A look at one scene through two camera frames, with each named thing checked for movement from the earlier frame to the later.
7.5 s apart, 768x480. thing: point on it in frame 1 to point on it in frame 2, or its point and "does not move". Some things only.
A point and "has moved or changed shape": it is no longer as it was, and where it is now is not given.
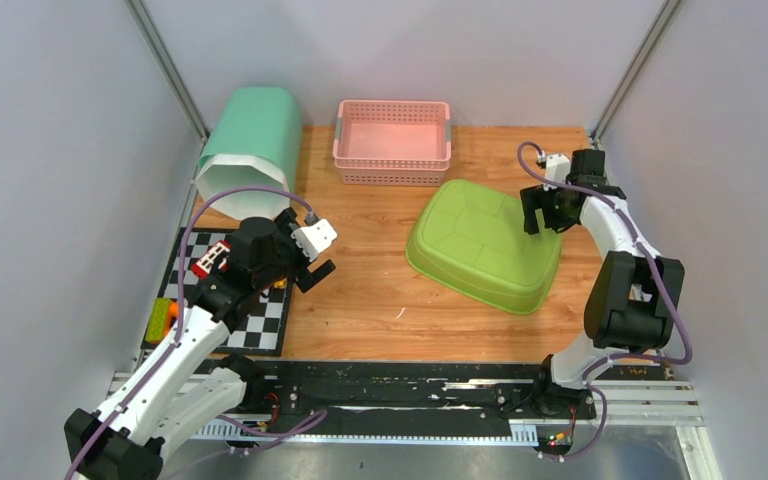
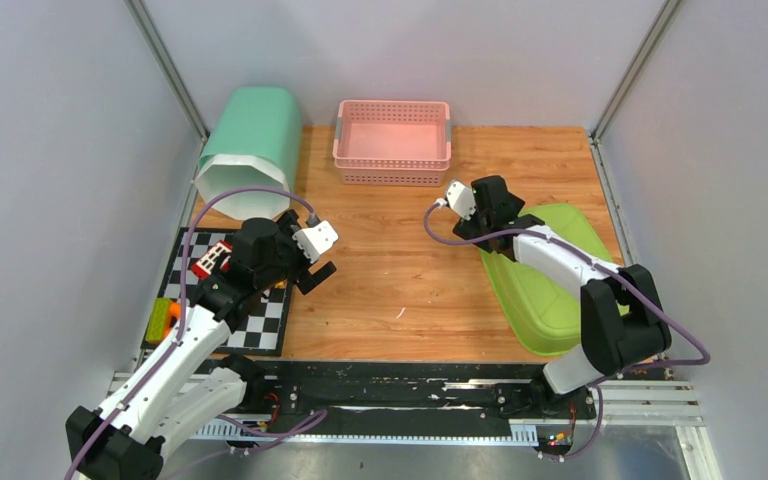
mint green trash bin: x=257 y=141 does not move
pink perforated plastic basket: x=393 y=142 does not move
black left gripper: x=284 y=227 does not move
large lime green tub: x=472 y=237 has moved or changed shape
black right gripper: x=537 y=198 to x=468 y=230
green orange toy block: x=164 y=309 does not move
